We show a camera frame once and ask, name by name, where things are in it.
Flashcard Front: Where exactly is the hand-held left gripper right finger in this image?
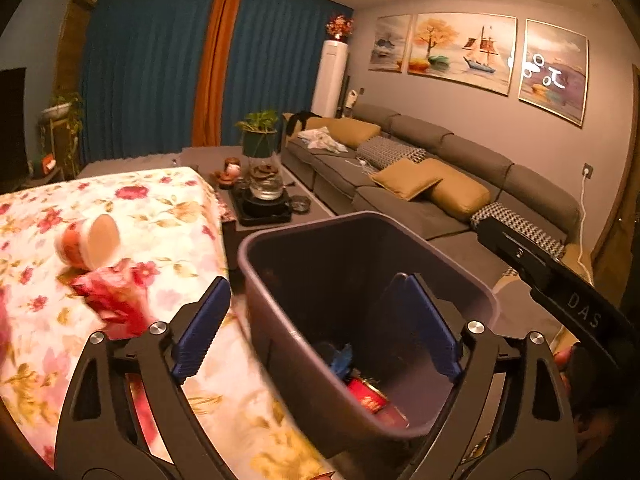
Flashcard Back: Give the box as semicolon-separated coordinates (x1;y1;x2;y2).
392;272;572;480

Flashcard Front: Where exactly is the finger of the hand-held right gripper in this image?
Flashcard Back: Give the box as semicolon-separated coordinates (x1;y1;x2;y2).
476;214;563;292

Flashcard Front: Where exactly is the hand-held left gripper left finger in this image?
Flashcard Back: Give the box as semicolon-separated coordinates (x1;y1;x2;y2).
52;276;236;480

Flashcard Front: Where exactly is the red wrapper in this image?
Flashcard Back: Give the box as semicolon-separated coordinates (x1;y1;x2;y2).
70;257;161;341

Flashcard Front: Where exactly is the blue foam net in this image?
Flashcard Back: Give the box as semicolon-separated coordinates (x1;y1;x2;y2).
327;342;366;378

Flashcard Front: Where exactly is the trash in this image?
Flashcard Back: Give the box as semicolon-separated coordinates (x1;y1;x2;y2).
347;376;410;429

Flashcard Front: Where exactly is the grey plastic bin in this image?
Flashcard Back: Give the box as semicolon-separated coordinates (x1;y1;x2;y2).
237;211;501;443

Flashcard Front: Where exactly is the orange print paper cup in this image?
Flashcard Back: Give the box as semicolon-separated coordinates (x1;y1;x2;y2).
54;214;121;270

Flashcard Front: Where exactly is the black white patterned cushion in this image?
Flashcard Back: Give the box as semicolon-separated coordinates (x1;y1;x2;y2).
355;136;427;170
469;202;568;261

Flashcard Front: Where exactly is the yellow cushion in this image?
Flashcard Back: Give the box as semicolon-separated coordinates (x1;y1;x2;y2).
368;158;443;201
560;242;596;281
320;117;383;150
425;165;492;222

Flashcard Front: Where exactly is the grey sectional sofa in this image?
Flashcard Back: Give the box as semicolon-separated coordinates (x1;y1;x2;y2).
282;104;596;281

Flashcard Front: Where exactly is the black tea tray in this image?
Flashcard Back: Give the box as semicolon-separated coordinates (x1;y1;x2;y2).
232;190;293;226

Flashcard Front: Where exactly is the floral tablecloth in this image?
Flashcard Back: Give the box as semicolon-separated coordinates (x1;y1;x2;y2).
0;166;336;480

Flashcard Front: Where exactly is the dark coffee table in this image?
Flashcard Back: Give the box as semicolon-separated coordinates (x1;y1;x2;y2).
180;145;336;261

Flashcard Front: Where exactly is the small doll figurine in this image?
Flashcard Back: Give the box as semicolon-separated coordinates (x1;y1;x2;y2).
216;156;244;188

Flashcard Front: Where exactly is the purple abstract painting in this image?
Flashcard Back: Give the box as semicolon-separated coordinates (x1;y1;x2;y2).
517;19;590;127

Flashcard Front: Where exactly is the potted plant green pot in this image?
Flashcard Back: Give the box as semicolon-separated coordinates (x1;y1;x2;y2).
235;109;280;158

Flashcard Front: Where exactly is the sailboat and tree painting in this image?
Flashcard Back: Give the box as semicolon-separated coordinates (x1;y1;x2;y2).
406;12;518;96

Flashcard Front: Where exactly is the white cloth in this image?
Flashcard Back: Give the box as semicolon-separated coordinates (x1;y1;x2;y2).
299;128;348;153

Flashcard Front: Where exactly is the white handheld vacuum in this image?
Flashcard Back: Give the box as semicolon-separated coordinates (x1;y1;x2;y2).
340;74;358;111

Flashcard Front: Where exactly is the black cloth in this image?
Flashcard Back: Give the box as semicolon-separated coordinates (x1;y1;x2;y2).
285;111;323;136

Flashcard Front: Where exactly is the small landscape painting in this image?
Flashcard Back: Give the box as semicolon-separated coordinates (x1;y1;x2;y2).
368;14;413;73

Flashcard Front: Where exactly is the white standing air conditioner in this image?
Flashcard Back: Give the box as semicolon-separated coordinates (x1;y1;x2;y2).
312;40;349;120

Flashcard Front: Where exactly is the trailing potted plant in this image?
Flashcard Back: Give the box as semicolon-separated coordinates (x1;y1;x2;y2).
40;91;85;181

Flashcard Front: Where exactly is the orange curtain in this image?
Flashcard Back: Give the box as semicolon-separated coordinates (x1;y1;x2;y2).
192;0;246;148

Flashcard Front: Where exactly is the wide blue curtain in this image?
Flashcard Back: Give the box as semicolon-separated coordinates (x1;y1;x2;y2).
80;0;221;163

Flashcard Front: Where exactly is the black television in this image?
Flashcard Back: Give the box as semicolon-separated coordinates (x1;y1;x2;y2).
0;66;27;191

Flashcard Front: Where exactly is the narrow blue curtain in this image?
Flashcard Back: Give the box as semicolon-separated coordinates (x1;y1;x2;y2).
220;0;353;131

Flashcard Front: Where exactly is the red flower arrangement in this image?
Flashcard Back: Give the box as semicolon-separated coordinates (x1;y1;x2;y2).
325;14;355;43

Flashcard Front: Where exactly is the wooden door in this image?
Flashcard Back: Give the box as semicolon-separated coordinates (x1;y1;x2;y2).
57;0;93;176

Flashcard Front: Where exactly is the white charger cable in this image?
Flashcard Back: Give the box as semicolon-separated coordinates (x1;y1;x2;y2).
345;157;381;176

